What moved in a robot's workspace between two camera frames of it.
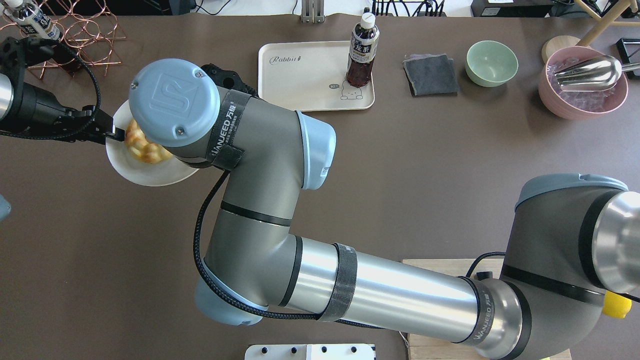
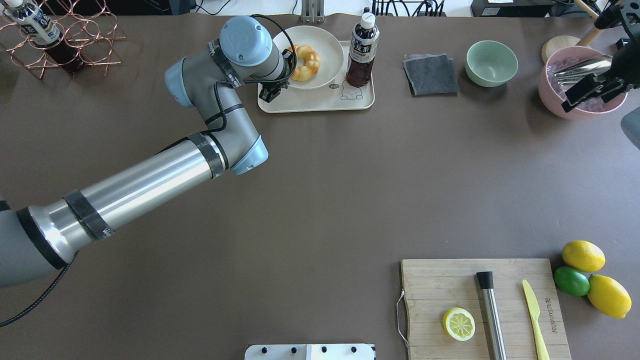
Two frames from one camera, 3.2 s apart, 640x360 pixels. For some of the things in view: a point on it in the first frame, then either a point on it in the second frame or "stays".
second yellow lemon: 616,306 stays
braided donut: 141,147 → 308,62
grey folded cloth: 431,75 stays
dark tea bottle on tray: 364,46 stays
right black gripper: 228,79 → 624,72
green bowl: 490,63 stays
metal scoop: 598,74 stays
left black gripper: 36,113 → 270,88
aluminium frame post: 312,11 stays
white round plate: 136,170 → 322,41
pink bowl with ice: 576,105 stays
